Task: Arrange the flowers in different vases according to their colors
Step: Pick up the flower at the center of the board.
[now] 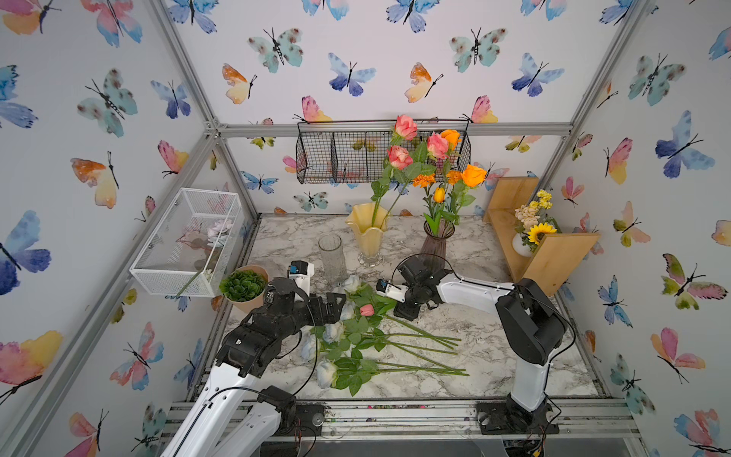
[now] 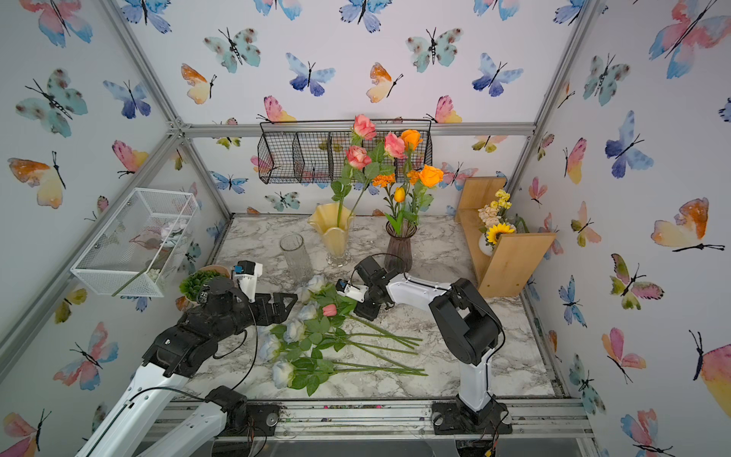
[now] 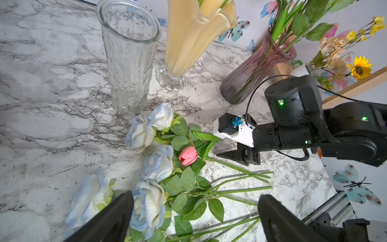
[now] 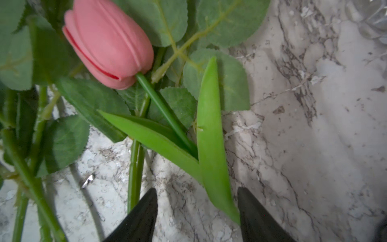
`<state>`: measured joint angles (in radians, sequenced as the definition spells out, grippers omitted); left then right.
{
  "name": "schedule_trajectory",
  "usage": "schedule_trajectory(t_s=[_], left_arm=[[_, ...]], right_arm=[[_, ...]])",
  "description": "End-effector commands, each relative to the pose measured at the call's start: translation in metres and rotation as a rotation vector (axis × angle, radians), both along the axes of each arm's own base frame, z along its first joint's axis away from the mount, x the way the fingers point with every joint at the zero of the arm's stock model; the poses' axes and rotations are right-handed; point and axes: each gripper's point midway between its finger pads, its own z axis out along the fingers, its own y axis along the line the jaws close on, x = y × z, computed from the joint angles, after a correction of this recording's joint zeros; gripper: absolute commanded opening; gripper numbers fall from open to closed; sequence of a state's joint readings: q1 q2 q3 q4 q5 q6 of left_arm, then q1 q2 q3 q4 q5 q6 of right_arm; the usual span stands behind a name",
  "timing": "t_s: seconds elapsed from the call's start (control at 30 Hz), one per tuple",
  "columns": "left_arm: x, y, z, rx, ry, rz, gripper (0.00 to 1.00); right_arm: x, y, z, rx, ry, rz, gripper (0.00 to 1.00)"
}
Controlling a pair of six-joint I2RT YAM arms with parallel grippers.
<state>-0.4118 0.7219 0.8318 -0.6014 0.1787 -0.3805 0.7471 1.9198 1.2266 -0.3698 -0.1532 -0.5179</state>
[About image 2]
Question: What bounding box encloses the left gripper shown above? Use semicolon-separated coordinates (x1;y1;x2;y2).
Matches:
213;289;298;343

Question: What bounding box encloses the small pink rosebud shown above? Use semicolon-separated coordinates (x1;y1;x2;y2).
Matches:
321;303;424;350

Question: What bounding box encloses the orange yellow tulip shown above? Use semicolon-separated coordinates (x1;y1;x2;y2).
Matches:
386;185;410;236

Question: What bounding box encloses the orange marigold flower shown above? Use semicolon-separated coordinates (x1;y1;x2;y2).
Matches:
372;174;402;230

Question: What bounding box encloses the orange rose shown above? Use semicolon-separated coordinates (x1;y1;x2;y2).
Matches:
400;129;422;173
418;166;444;225

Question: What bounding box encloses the pink rose tall stem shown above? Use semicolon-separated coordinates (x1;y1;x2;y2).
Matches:
336;113;378;230

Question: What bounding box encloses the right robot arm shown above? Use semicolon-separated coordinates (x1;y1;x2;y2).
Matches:
336;256;506;424

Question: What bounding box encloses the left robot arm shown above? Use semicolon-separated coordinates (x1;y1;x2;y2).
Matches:
78;275;298;456

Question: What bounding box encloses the white blue rose left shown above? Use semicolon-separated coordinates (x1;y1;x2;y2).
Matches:
284;319;306;344

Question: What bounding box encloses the white blue rose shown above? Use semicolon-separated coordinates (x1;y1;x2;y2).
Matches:
284;319;306;344
297;303;319;322
271;358;426;396
296;274;327;304

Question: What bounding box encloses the white blue rose middle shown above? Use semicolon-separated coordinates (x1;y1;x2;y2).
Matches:
297;303;319;322

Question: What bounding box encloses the white blue rose upper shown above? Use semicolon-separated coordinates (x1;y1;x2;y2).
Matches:
296;274;327;304

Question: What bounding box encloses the purple ribbed glass vase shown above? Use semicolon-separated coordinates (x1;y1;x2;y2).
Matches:
385;222;418;272

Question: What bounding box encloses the clear glass vase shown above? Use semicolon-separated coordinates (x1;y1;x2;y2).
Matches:
279;233;313;284

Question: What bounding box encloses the yellow ruffled glass vase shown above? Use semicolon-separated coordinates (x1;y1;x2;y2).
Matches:
308;203;354;267

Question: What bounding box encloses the green succulent in pink pot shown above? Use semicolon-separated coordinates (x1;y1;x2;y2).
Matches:
179;265;230;303

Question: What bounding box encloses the sunflower bouquet in white vase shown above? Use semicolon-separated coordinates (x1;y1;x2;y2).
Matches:
478;190;528;256

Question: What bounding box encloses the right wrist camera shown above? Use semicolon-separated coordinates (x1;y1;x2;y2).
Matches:
335;279;369;303

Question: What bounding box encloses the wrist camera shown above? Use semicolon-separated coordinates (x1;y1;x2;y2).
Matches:
335;279;369;303
232;260;263;303

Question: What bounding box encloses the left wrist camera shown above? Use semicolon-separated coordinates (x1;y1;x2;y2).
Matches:
232;260;263;303

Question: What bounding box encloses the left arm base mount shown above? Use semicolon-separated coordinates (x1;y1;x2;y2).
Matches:
204;386;282;437

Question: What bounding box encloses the wooden wall shelf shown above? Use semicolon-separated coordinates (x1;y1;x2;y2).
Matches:
455;177;556;299

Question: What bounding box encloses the aluminium front rail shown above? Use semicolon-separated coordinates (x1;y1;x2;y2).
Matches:
147;398;595;442

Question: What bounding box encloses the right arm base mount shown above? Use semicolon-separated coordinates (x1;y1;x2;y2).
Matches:
431;398;513;435

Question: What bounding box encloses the black wire wall basket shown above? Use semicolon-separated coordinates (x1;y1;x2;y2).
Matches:
257;118;433;185

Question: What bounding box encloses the white mesh wall box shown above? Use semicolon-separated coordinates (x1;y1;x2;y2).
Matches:
70;188;199;298

